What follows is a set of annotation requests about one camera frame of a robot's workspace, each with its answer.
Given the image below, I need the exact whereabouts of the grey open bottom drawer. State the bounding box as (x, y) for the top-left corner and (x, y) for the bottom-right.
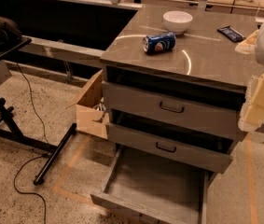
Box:
(91, 147), (208, 224)

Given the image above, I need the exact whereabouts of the black floor cable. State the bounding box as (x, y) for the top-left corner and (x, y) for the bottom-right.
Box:
(12, 61), (50, 224)

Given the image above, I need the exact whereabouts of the grey top drawer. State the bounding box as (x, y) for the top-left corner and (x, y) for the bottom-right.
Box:
(101, 79), (247, 142)

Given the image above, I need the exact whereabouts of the black metal stand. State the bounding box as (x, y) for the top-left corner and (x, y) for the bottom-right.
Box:
(0, 37), (76, 185)

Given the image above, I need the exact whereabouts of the grey metal workbench rail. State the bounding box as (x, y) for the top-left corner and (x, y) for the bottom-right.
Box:
(21, 36), (104, 68)

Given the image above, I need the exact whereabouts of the grey middle drawer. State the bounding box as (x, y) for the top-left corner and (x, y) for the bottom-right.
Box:
(105, 122), (234, 175)

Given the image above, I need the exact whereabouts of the brown cardboard box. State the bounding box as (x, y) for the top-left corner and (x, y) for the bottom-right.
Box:
(68, 71), (109, 139)

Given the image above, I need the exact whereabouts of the blue pepsi can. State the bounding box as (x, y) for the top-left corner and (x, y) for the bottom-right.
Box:
(143, 32), (175, 54)

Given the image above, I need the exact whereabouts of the dark blue snack packet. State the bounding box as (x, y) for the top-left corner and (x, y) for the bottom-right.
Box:
(217, 26), (245, 43)

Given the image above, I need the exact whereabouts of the white ceramic bowl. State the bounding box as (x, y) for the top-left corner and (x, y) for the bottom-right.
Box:
(162, 11), (193, 35)

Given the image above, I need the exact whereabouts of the grey metal drawer cabinet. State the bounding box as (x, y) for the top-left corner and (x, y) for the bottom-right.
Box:
(90, 4), (264, 224)

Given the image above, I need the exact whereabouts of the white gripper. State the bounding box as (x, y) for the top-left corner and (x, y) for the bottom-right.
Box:
(235, 22), (264, 132)

